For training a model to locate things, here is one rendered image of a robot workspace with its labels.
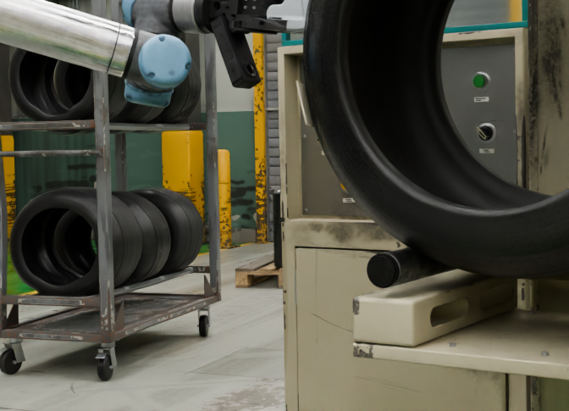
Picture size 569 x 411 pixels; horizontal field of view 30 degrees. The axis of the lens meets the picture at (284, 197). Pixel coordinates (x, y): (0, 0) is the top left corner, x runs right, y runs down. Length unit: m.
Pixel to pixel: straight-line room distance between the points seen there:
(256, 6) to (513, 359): 0.64
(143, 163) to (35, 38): 10.39
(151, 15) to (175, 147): 9.44
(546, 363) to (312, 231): 1.04
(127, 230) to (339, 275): 2.83
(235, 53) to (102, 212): 3.24
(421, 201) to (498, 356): 0.21
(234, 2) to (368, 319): 0.52
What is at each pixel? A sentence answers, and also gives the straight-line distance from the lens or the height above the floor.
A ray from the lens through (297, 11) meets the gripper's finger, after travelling 1.55.
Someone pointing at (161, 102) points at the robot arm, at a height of 1.13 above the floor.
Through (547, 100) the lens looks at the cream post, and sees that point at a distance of 1.65.
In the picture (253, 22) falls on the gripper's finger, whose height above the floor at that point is 1.24.
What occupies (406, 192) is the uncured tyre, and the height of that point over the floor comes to 1.00.
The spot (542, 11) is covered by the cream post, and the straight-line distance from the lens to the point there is 1.66.
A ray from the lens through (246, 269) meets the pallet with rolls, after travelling 7.80.
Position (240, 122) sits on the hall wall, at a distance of 11.35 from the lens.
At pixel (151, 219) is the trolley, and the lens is 5.31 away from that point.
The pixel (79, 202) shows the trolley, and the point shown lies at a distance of 4.95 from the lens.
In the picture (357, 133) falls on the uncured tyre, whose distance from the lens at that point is 1.36.
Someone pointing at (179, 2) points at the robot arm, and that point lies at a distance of 1.65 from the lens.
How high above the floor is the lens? 1.07
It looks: 3 degrees down
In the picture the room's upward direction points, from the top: 1 degrees counter-clockwise
